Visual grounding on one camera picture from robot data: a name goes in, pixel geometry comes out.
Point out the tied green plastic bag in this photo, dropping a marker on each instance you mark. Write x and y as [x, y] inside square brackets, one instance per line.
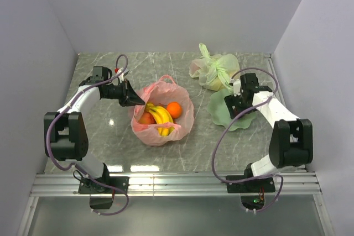
[214, 72]

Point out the pink plastic bag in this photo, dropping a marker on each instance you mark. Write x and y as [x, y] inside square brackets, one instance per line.
[161, 93]

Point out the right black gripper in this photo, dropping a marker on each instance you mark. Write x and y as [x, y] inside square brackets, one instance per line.
[231, 101]

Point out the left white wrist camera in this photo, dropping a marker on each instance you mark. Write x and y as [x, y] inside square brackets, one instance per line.
[121, 73]

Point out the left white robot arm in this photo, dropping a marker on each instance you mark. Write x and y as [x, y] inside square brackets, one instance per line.
[66, 140]

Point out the fake peach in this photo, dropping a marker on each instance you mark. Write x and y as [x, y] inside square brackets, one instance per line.
[146, 119]

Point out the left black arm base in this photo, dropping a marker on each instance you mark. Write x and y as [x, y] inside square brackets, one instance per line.
[102, 196]

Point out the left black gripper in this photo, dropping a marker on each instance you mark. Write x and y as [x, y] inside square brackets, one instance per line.
[133, 99]

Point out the fake banana bunch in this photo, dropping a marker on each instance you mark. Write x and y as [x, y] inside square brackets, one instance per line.
[161, 116]

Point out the fake orange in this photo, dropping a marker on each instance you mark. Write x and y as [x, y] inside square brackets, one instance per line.
[174, 109]

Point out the green wavy fruit plate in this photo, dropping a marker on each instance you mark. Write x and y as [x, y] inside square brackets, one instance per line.
[220, 114]

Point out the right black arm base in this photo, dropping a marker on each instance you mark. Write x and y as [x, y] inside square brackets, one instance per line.
[252, 192]

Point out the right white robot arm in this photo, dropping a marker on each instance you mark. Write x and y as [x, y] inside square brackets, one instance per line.
[291, 143]

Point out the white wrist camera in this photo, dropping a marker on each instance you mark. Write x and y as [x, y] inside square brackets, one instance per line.
[237, 86]
[121, 73]

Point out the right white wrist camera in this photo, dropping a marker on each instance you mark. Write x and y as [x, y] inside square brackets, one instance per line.
[237, 86]

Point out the aluminium rail frame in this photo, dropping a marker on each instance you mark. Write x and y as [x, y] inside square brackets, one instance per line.
[172, 190]

